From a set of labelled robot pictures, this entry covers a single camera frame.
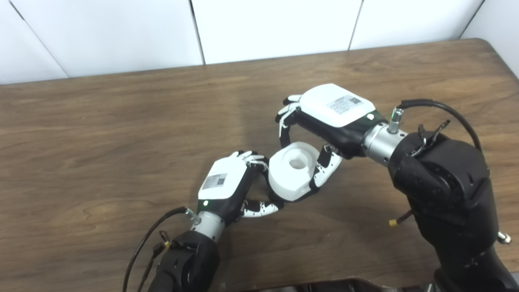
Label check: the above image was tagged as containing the thick black left wrist cable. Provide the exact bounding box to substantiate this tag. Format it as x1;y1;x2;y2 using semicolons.
123;206;201;292

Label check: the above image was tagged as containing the round white piece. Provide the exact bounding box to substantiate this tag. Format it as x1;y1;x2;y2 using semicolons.
268;142;321;202

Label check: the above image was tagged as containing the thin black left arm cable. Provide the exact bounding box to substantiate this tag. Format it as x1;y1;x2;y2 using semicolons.
138;231;171;292

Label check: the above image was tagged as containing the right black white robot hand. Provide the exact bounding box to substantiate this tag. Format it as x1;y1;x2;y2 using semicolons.
275;84;388;188

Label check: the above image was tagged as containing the thin cable with yellow tip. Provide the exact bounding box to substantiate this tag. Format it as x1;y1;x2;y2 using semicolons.
388;210;414;227

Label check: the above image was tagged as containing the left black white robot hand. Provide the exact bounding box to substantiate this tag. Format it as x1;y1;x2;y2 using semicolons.
197;151;284;225

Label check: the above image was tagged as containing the black flanged holder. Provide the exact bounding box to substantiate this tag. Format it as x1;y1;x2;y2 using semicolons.
266;187;321;204

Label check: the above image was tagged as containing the black robot torso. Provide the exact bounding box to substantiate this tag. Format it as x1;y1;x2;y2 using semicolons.
243;277;438;292

